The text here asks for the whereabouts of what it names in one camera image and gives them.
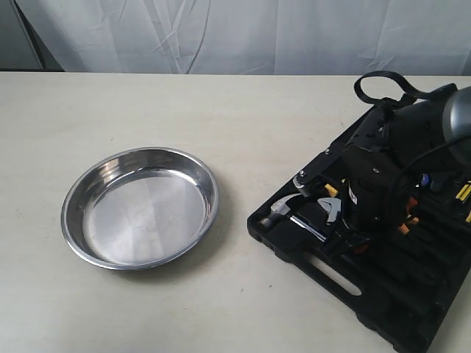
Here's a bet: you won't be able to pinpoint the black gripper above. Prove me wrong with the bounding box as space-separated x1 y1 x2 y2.
344 141 405 243

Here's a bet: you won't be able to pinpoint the adjustable steel wrench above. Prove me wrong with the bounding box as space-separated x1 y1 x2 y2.
317 197 341 224

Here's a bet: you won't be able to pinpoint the black plastic tool case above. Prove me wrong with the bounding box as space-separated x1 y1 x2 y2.
247 106 471 353

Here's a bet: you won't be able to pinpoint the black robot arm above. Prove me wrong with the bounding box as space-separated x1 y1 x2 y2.
342 84 470 248

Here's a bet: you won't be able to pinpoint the steel claw hammer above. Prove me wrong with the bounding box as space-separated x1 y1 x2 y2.
259 193 327 243

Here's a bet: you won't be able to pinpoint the round steel tray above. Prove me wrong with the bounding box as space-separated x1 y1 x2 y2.
60 147 219 271

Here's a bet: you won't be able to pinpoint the white backdrop curtain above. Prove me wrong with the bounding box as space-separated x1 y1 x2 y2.
18 0 470 76

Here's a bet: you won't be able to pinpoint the orange handled pliers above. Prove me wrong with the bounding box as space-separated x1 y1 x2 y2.
398 196 419 235

